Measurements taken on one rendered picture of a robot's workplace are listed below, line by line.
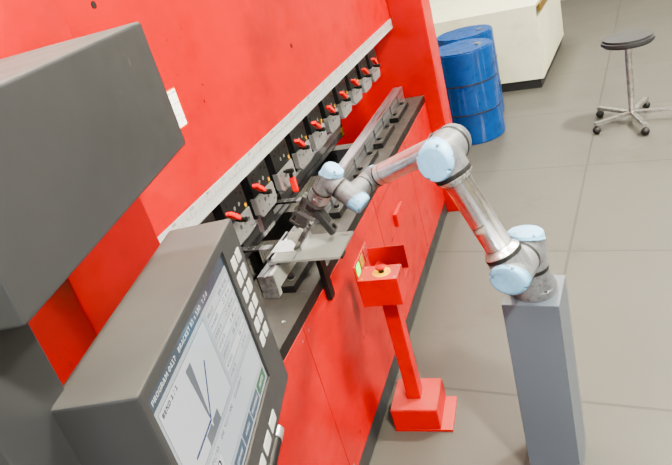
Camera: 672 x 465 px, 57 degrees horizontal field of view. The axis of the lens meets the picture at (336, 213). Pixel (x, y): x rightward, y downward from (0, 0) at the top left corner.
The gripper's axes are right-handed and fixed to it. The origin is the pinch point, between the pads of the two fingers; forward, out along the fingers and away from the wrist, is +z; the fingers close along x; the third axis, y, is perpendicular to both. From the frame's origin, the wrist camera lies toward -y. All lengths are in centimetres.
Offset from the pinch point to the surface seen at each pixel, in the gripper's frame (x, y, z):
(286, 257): 8.2, 1.5, 2.2
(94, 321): 110, 20, -46
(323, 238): -3.7, -6.4, -4.6
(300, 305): 20.3, -11.5, 7.6
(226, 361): 118, -5, -64
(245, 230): 23.4, 16.4, -11.3
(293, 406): 48, -26, 22
